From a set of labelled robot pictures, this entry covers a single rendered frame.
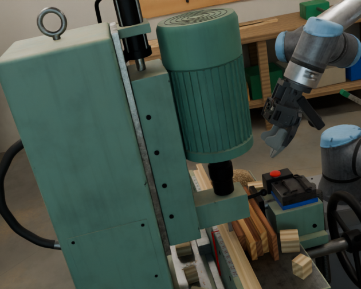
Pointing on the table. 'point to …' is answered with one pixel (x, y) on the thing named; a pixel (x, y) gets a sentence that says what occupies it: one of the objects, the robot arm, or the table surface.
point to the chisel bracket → (221, 206)
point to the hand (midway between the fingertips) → (275, 153)
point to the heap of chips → (242, 176)
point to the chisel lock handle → (258, 194)
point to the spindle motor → (207, 83)
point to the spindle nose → (222, 177)
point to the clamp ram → (261, 200)
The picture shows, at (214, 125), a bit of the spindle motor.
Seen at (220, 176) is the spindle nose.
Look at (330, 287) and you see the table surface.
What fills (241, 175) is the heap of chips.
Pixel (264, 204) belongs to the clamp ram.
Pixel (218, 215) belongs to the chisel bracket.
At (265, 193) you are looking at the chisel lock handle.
